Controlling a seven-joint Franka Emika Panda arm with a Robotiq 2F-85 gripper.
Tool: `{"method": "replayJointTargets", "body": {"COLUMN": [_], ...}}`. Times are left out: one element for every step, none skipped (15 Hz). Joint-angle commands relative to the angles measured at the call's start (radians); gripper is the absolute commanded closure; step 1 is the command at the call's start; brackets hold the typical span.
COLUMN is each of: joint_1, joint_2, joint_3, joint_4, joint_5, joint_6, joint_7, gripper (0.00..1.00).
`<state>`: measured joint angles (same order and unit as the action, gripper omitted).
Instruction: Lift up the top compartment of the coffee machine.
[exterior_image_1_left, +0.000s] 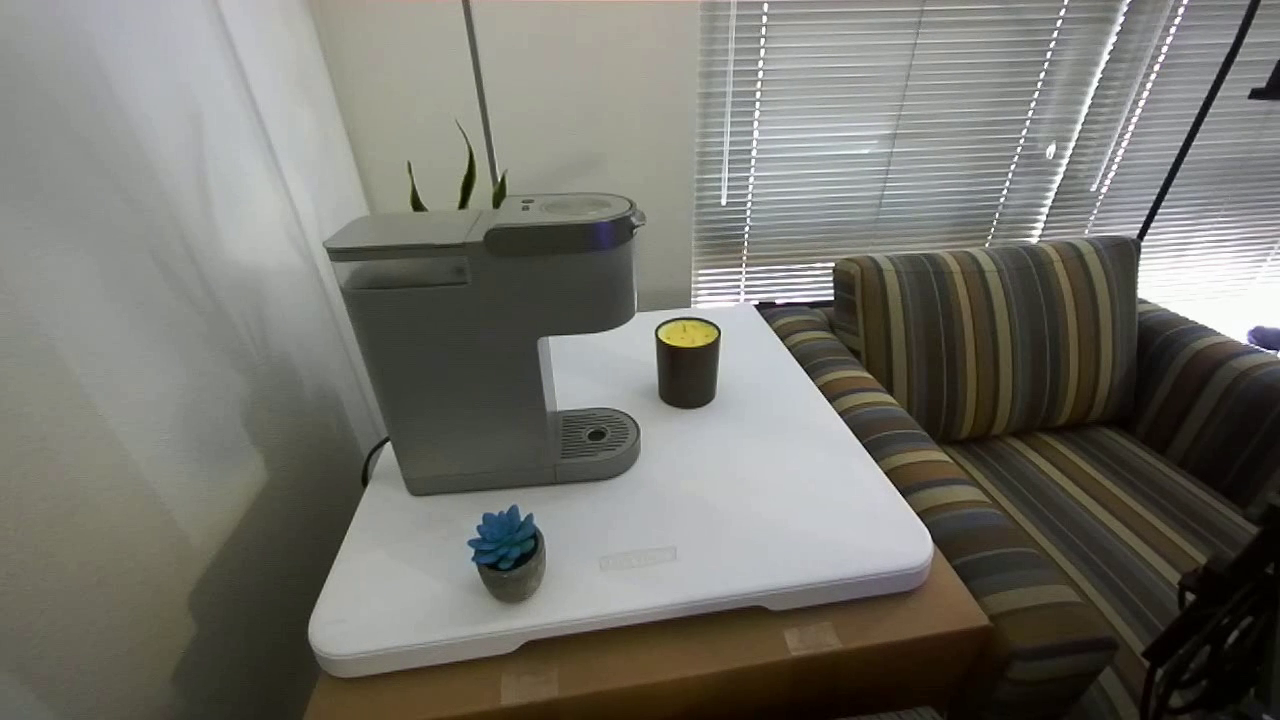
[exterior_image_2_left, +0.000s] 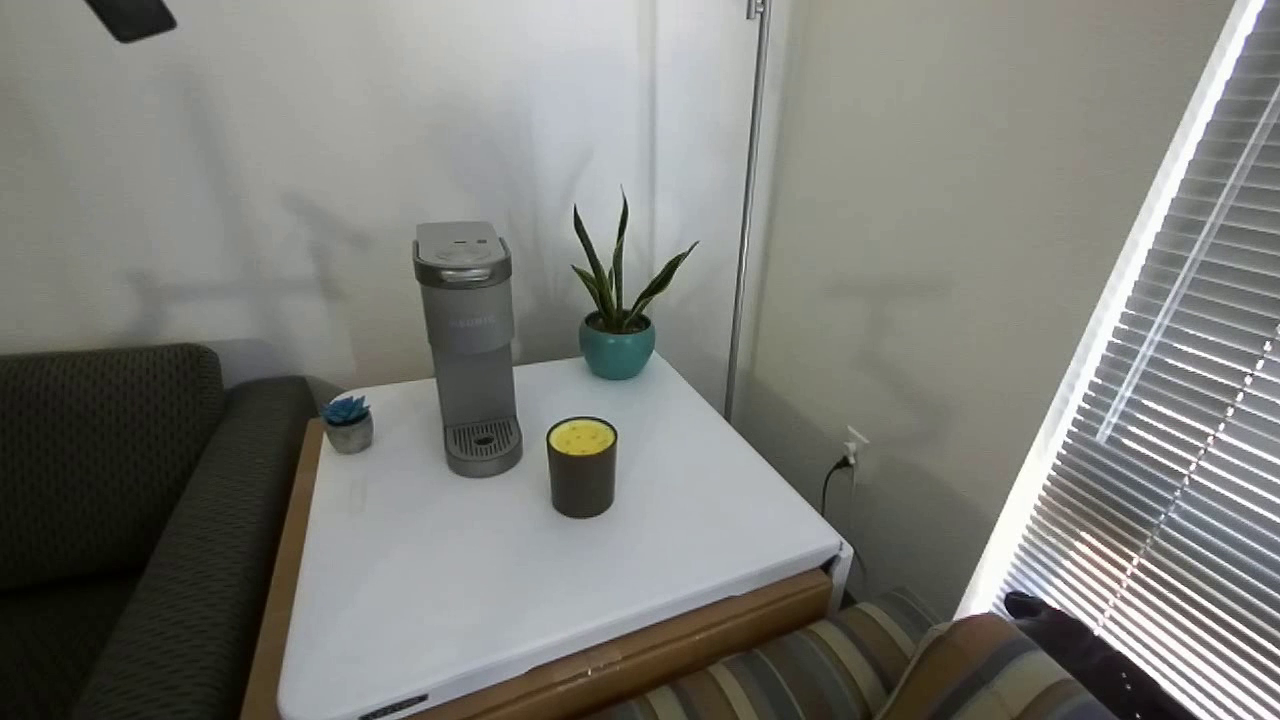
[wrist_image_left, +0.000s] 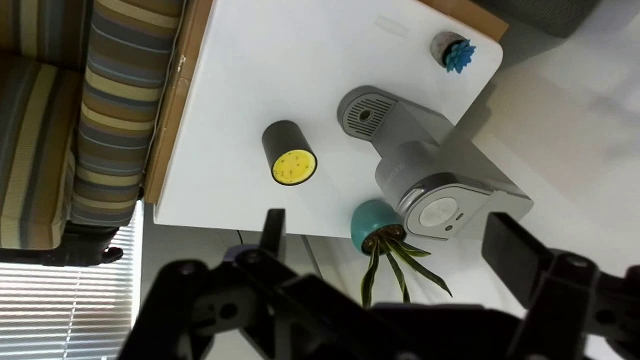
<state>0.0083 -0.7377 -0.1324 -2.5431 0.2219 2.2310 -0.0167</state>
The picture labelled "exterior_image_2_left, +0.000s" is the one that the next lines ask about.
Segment white window blinds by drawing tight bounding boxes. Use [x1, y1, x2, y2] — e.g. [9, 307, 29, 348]
[990, 0, 1280, 720]

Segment striped armchair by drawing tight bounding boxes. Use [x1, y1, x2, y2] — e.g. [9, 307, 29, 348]
[588, 587, 1126, 720]

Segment snake plant in teal pot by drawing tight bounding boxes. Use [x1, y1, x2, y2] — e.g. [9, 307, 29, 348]
[571, 187, 700, 382]

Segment coffee machine lid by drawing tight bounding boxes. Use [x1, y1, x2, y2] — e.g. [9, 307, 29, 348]
[412, 221, 513, 290]

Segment dark grey sofa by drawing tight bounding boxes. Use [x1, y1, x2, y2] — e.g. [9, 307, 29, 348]
[0, 343, 347, 720]

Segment grey coffee machine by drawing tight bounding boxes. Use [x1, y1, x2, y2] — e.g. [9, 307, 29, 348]
[412, 221, 524, 479]

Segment silver floor lamp pole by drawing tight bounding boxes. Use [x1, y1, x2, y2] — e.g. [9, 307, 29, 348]
[723, 0, 774, 422]

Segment black cable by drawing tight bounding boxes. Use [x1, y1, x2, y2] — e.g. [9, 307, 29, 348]
[820, 454, 854, 518]

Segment black cloth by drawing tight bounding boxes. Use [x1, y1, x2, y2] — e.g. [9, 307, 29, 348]
[1003, 590, 1198, 720]

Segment small succulent in grey pot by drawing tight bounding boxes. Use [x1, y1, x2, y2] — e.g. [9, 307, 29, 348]
[321, 394, 376, 456]

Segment dark cup with yellow top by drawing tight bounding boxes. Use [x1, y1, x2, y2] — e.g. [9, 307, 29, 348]
[546, 416, 619, 520]

